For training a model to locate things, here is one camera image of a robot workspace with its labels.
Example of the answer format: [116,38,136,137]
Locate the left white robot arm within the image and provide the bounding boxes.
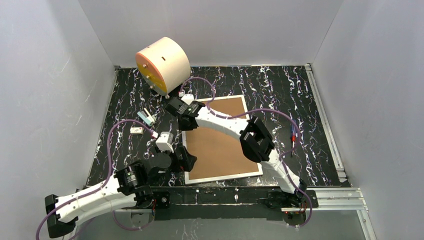
[44,145,197,239]

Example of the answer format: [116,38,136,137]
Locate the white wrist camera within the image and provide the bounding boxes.
[178,91,195,105]
[154,131,174,153]

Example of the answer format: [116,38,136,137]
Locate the light blue stapler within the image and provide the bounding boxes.
[137,108,156,127]

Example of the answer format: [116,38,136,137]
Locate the white staple box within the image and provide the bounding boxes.
[130,127,145,135]

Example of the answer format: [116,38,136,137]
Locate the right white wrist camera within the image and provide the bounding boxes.
[178,91,195,105]

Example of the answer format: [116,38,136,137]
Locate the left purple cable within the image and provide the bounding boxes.
[35,119,160,240]

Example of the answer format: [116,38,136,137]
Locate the cylindrical beige drawer cabinet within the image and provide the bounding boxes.
[135,37,191,98]

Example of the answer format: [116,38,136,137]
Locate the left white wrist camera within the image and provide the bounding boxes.
[154,131,174,153]

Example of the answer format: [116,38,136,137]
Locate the blue red screwdriver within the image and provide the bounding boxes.
[290,124,297,157]

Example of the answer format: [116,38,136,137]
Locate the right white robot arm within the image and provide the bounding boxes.
[165,97,307,201]

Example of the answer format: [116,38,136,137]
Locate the white picture frame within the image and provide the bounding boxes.
[181,94,264,186]

